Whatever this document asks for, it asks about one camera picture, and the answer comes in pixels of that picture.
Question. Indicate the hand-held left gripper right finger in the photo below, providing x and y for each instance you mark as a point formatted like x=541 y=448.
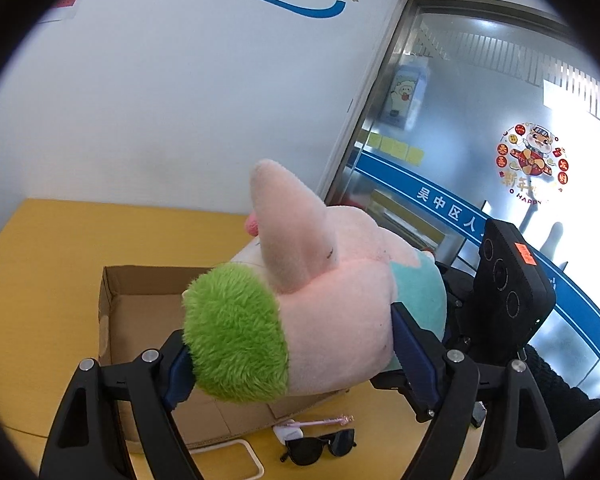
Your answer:
x=415 y=355

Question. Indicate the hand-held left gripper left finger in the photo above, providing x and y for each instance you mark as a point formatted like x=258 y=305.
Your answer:
x=177 y=385

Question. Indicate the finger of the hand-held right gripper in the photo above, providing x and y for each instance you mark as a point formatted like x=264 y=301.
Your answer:
x=385 y=385

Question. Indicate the cardboard box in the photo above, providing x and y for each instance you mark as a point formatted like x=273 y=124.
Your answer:
x=140 y=320

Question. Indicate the pink transparent pen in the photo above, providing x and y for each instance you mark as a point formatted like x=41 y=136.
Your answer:
x=320 y=422

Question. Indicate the pink and teal plush toy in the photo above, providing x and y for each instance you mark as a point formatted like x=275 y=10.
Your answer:
x=330 y=300

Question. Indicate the black sunglasses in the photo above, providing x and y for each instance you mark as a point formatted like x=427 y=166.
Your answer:
x=305 y=447

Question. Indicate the clear white phone case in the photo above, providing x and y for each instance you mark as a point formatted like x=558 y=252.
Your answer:
x=256 y=462

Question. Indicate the person's right forearm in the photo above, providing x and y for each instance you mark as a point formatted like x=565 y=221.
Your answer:
x=565 y=395

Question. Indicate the small white plastic piece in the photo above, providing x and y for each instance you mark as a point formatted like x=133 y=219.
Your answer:
x=284 y=434

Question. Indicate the festive cartoon window sticker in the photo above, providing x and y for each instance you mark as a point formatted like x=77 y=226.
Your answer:
x=530 y=160

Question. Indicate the row of yellow sticky notes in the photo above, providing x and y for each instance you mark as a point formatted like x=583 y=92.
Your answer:
x=395 y=147

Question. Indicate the frosted glass door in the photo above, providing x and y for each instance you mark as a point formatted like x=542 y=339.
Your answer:
x=455 y=110

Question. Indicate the cartoon sheep poster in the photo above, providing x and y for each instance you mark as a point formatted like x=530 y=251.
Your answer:
x=402 y=97

